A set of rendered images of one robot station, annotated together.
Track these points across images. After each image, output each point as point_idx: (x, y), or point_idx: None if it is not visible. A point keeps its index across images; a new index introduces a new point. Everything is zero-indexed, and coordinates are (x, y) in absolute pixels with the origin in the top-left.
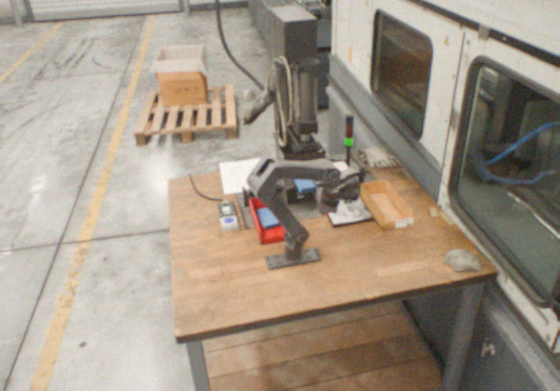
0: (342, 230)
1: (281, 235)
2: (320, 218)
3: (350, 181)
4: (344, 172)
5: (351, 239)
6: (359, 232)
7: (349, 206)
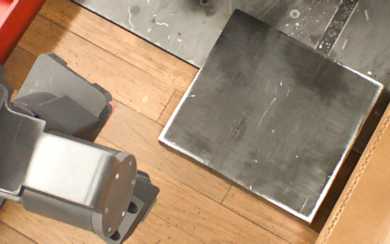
0: (171, 177)
1: None
2: (170, 65)
3: (57, 209)
4: (51, 158)
5: (152, 240)
6: (209, 234)
7: (298, 103)
